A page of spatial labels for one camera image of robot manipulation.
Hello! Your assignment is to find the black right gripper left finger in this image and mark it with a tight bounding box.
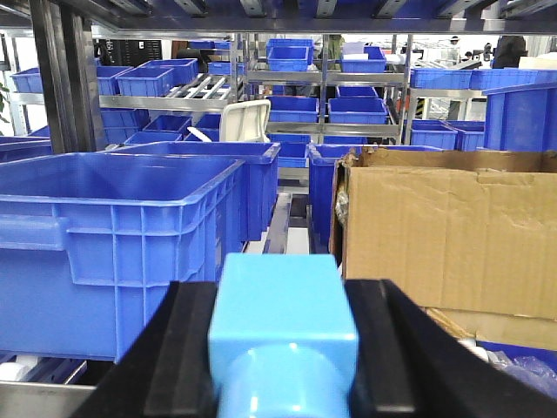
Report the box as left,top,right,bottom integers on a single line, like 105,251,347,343
72,282,217,417

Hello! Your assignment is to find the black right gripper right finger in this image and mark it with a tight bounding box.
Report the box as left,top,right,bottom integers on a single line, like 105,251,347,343
344,280,556,417

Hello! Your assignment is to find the light blue block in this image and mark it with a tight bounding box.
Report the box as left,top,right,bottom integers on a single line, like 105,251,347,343
208,253,359,417

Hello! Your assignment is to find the large blue bin front left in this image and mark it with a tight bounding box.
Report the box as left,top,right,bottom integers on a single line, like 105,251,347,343
1,152,243,361

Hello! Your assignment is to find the blue bin behind cardboard box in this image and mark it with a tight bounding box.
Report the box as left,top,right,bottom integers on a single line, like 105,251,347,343
307,144,442,246

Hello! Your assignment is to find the blue bin behind front bin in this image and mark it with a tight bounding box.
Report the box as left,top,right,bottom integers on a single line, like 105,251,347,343
113,141,280,241

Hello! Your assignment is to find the brown cardboard box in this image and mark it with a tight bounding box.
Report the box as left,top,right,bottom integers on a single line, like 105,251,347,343
331,149,556,320

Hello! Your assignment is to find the white plastic container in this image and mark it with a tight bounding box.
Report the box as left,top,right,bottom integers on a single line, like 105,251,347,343
219,99,271,143

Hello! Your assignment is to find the dark shelf upright post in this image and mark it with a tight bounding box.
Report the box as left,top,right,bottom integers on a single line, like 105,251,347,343
29,1,106,153

